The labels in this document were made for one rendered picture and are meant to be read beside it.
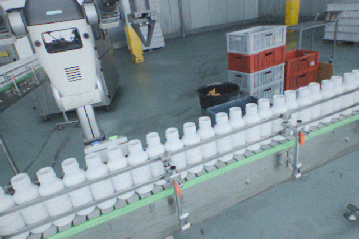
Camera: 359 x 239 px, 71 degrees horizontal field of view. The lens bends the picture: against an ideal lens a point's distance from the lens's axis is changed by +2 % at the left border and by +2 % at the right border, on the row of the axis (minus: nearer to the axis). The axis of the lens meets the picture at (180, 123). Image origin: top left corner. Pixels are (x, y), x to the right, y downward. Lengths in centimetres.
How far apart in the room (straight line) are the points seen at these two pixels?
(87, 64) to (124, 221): 72
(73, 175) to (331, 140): 96
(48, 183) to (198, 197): 44
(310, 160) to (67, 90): 107
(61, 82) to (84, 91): 10
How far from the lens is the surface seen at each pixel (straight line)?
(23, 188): 75
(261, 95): 334
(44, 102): 474
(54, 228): 81
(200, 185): 83
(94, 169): 72
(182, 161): 78
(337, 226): 215
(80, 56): 122
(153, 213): 82
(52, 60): 122
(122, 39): 1289
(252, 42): 305
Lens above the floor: 150
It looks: 25 degrees down
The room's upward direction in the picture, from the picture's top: 8 degrees counter-clockwise
